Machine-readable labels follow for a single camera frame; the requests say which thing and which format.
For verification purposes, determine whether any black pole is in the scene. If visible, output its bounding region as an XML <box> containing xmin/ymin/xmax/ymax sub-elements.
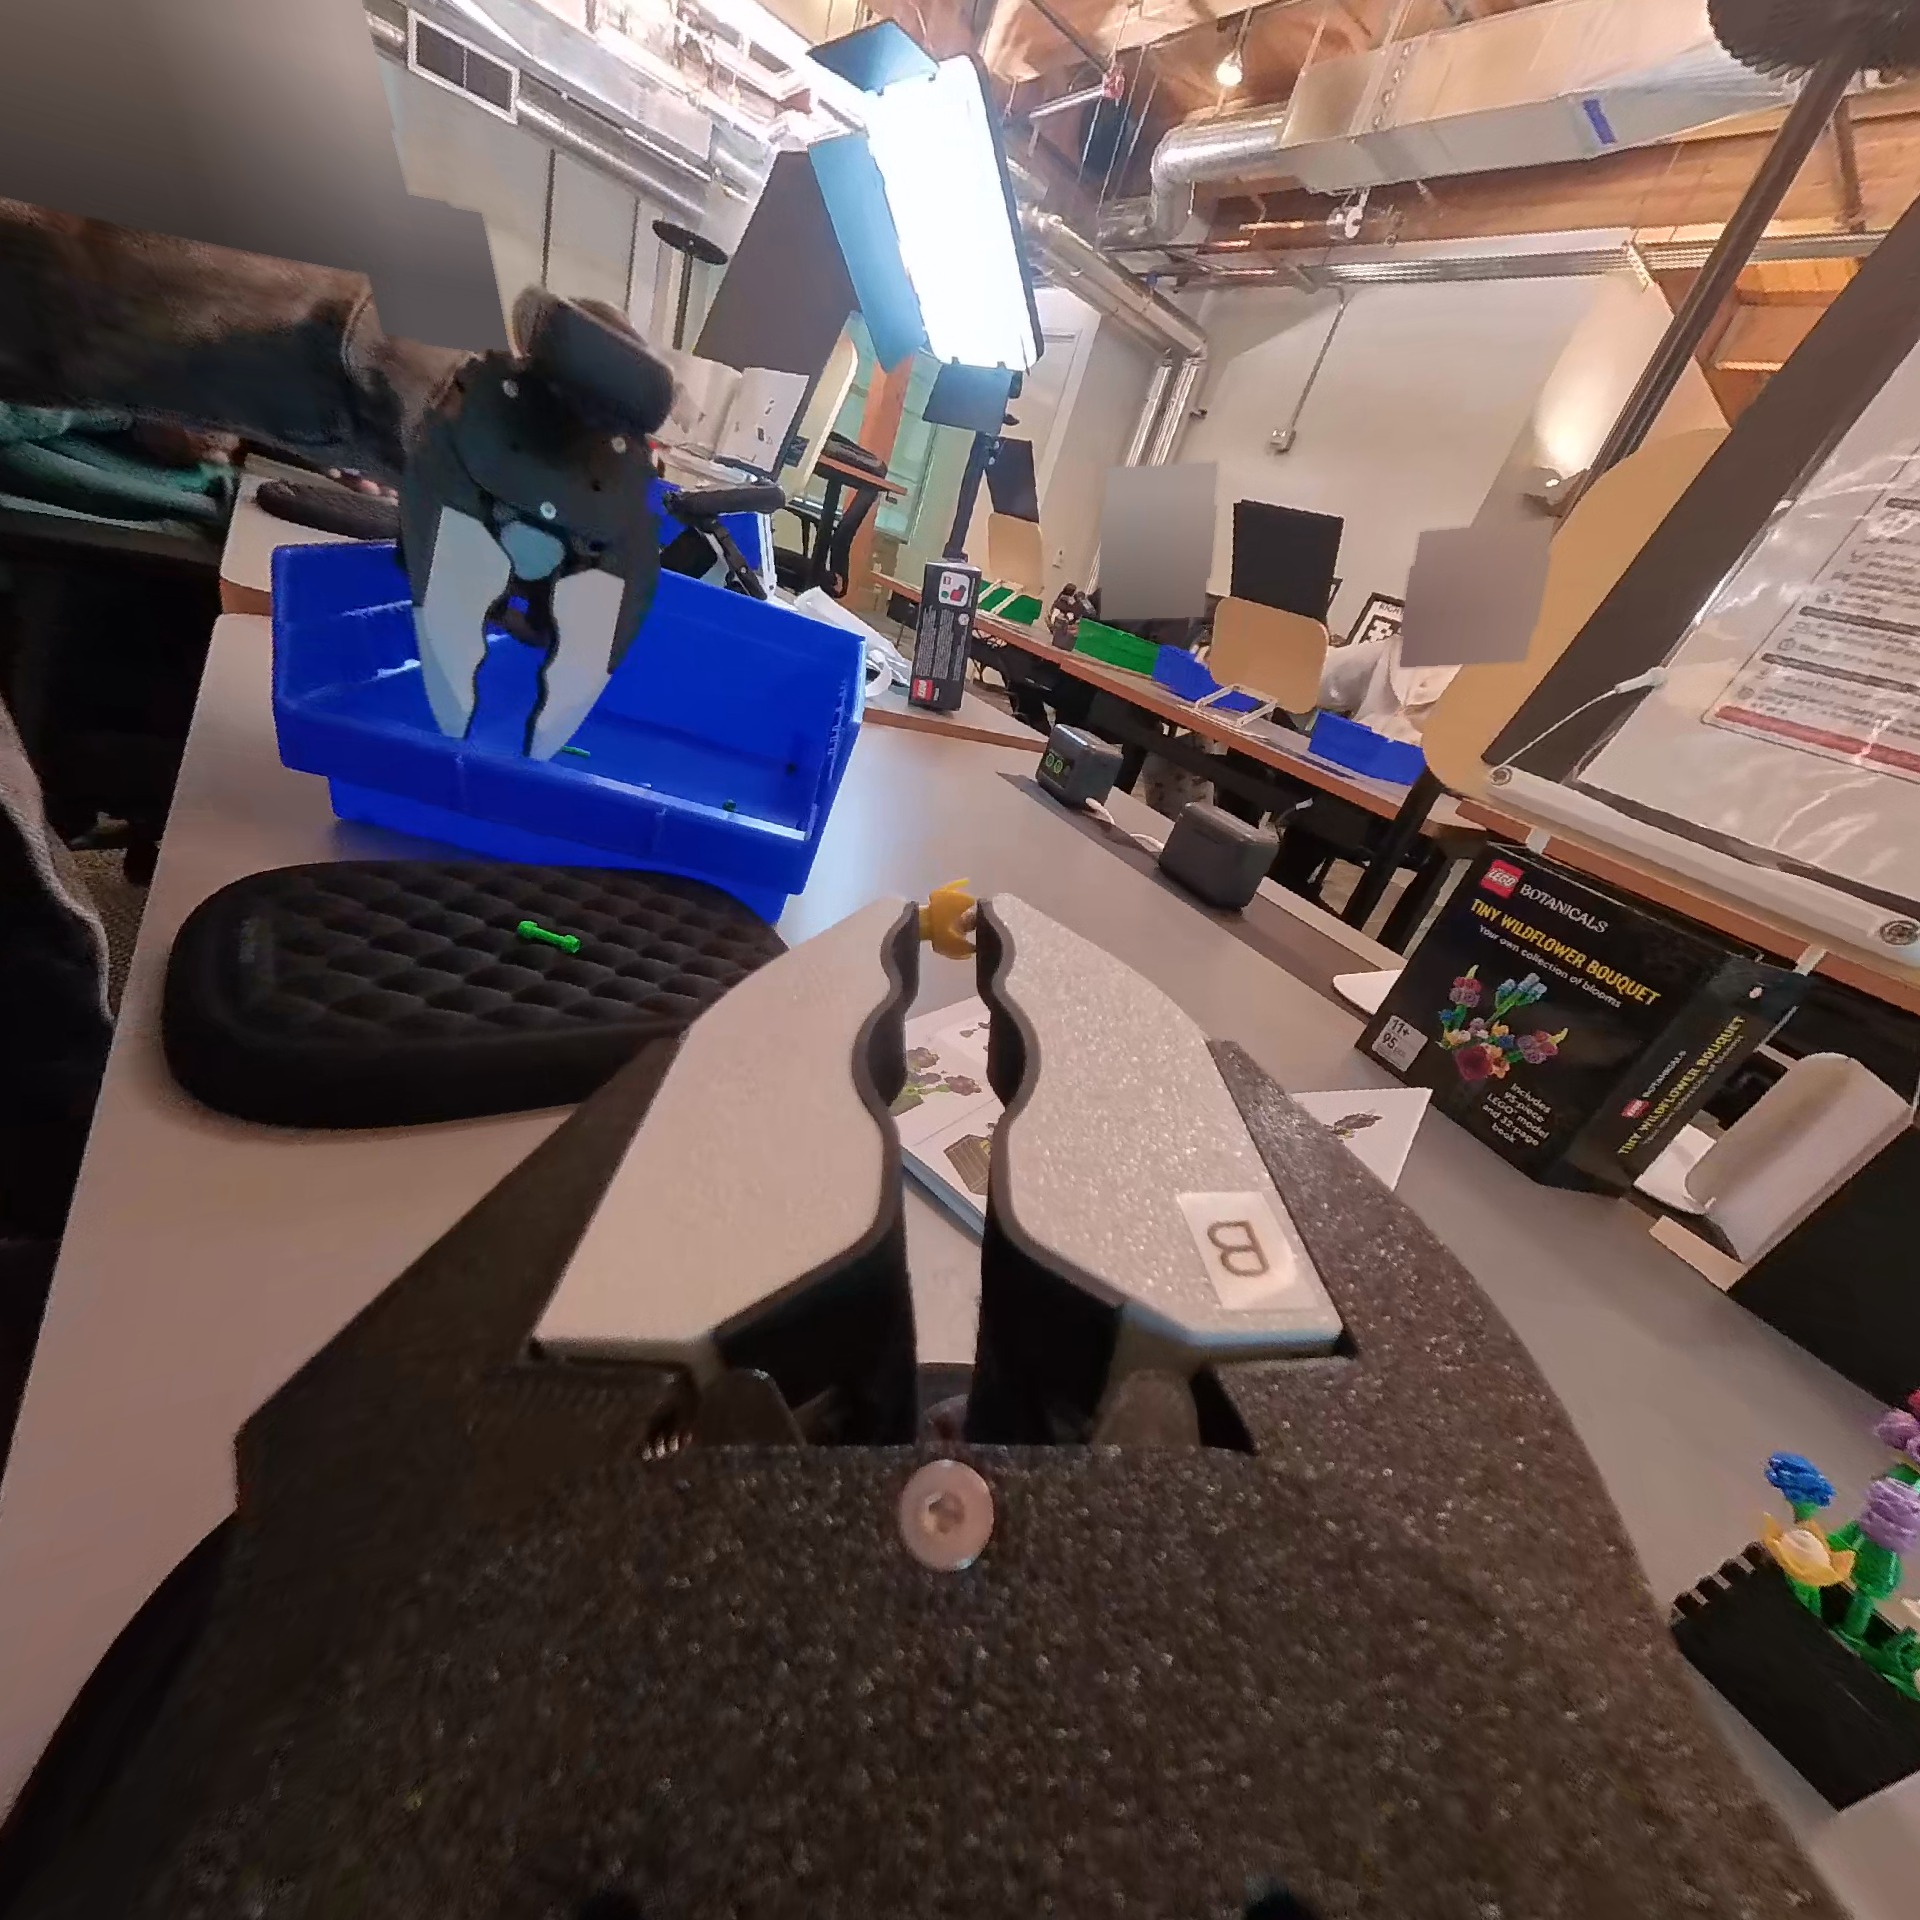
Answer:
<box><xmin>1642</xmin><ymin>54</ymin><xmax>1855</xmax><ymax>496</ymax></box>

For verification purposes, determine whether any black flower toy box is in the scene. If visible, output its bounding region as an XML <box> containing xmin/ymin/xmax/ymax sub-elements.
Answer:
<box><xmin>1353</xmin><ymin>843</ymin><xmax>1809</xmax><ymax>1198</ymax></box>

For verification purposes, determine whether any white folded cardboard piece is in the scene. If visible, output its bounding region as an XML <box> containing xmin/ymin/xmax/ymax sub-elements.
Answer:
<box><xmin>1635</xmin><ymin>1049</ymin><xmax>1915</xmax><ymax>1271</ymax></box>

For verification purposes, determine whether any black quilted pad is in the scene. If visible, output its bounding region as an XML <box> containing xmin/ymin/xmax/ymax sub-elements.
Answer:
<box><xmin>162</xmin><ymin>858</ymin><xmax>789</xmax><ymax>1129</ymax></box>
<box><xmin>256</xmin><ymin>475</ymin><xmax>409</xmax><ymax>542</ymax></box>

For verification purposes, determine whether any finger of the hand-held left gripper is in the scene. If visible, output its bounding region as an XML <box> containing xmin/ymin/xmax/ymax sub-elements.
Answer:
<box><xmin>516</xmin><ymin>496</ymin><xmax>663</xmax><ymax>761</ymax></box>
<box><xmin>402</xmin><ymin>496</ymin><xmax>528</xmax><ymax>746</ymax></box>

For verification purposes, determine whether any studio light panel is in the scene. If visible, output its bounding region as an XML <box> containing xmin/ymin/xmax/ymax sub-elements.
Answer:
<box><xmin>692</xmin><ymin>30</ymin><xmax>1048</xmax><ymax>378</ymax></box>

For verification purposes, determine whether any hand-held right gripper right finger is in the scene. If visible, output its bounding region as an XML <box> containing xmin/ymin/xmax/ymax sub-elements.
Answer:
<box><xmin>967</xmin><ymin>893</ymin><xmax>1346</xmax><ymax>1449</ymax></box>

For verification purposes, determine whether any person's left forearm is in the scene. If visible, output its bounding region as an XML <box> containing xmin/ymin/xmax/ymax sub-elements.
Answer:
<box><xmin>0</xmin><ymin>195</ymin><xmax>520</xmax><ymax>489</ymax></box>

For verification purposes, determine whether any tan rounded divider board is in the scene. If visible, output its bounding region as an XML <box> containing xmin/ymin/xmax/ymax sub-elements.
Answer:
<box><xmin>1418</xmin><ymin>427</ymin><xmax>1743</xmax><ymax>808</ymax></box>

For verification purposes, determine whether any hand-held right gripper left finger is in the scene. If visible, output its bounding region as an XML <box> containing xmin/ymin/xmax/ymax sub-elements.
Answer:
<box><xmin>532</xmin><ymin>896</ymin><xmax>921</xmax><ymax>1449</ymax></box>

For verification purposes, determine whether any long wooden table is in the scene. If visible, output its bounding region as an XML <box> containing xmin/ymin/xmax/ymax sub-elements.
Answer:
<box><xmin>872</xmin><ymin>570</ymin><xmax>1501</xmax><ymax>963</ymax></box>

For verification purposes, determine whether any white printed paper sheet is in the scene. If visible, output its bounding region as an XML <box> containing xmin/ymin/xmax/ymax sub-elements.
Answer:
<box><xmin>1293</xmin><ymin>1087</ymin><xmax>1433</xmax><ymax>1191</ymax></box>

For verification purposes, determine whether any grey timer device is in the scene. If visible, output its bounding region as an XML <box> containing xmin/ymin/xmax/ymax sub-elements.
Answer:
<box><xmin>1160</xmin><ymin>802</ymin><xmax>1280</xmax><ymax>913</ymax></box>
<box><xmin>1039</xmin><ymin>723</ymin><xmax>1127</xmax><ymax>808</ymax></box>

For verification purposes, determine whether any toy brick flower pot model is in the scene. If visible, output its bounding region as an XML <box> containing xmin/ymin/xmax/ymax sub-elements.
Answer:
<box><xmin>1668</xmin><ymin>1389</ymin><xmax>1920</xmax><ymax>1808</ymax></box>

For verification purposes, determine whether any black office chair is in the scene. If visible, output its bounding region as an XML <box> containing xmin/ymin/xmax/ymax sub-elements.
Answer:
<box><xmin>660</xmin><ymin>481</ymin><xmax>793</xmax><ymax>602</ymax></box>

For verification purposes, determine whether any tall black toy box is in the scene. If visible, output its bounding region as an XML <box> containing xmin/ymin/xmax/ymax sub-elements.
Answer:
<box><xmin>907</xmin><ymin>561</ymin><xmax>986</xmax><ymax>712</ymax></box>

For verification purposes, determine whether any toy instruction booklet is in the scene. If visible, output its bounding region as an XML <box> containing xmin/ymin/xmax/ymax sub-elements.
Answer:
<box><xmin>897</xmin><ymin>1002</ymin><xmax>1004</xmax><ymax>1235</ymax></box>

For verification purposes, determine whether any laminated instruction poster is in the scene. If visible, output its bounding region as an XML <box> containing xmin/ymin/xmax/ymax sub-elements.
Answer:
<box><xmin>1476</xmin><ymin>225</ymin><xmax>1920</xmax><ymax>963</ymax></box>

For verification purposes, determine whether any black light stand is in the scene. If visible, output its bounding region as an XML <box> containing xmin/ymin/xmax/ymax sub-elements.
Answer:
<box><xmin>919</xmin><ymin>360</ymin><xmax>1040</xmax><ymax>590</ymax></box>

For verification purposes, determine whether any black floor lamp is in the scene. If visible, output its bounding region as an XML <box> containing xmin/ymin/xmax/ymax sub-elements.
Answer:
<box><xmin>651</xmin><ymin>221</ymin><xmax>732</xmax><ymax>358</ymax></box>

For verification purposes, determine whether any silver ventilation duct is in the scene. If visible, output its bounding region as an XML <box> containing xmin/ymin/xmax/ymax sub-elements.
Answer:
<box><xmin>1153</xmin><ymin>37</ymin><xmax>1802</xmax><ymax>231</ymax></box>

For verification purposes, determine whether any black fuzzy microphone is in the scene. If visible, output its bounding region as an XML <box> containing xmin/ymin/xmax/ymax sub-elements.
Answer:
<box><xmin>1707</xmin><ymin>0</ymin><xmax>1920</xmax><ymax>74</ymax></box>

